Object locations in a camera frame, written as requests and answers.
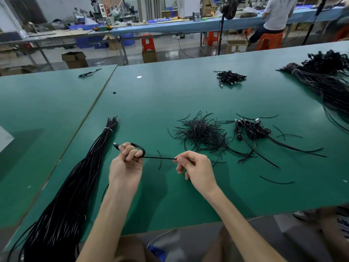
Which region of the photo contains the person's left hand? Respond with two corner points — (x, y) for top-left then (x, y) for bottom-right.
(108, 142), (145, 201)

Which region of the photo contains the person's right hand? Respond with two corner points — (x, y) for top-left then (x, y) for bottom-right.
(173, 150), (220, 201)

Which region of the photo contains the pile of black wire ties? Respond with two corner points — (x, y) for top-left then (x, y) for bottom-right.
(167, 111), (252, 159)

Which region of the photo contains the long black cable bundle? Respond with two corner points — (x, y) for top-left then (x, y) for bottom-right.
(7, 116), (119, 262)

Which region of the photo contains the small pile of knotted cables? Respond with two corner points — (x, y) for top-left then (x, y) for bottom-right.
(214, 70), (247, 88)

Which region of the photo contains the small cable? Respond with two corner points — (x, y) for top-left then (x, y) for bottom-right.
(77, 68), (103, 80)

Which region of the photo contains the large heap of black cables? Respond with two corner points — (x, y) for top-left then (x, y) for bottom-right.
(278, 49), (349, 133)

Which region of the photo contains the person's right forearm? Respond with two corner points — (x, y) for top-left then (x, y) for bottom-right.
(204, 187), (287, 262)

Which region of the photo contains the person's left forearm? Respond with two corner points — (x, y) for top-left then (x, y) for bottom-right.
(76, 187), (137, 262)

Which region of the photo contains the person's right leg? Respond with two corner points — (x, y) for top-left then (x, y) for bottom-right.
(316, 207), (349, 262)

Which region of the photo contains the blue plastic item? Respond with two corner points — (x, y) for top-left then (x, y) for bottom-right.
(148, 246), (167, 262)

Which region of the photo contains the small cardboard box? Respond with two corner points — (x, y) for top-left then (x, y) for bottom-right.
(142, 49), (158, 64)

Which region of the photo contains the open cardboard box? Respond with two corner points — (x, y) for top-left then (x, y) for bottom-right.
(61, 51), (88, 69)

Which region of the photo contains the large white box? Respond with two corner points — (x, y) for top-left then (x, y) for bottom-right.
(0, 126), (15, 153)

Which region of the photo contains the red plastic stool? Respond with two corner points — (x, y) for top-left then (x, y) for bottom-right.
(141, 34), (156, 52)

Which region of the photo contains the orange plastic stool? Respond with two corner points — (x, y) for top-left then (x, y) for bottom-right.
(333, 24), (349, 43)
(205, 31), (220, 47)
(256, 32), (284, 51)

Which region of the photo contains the long blue workbench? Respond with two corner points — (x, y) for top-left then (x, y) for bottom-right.
(90, 8), (349, 37)

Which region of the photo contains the black fan on stand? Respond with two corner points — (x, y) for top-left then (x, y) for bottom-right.
(216, 0), (239, 56)

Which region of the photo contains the black tripod stand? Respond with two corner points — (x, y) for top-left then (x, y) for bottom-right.
(302, 0), (330, 46)

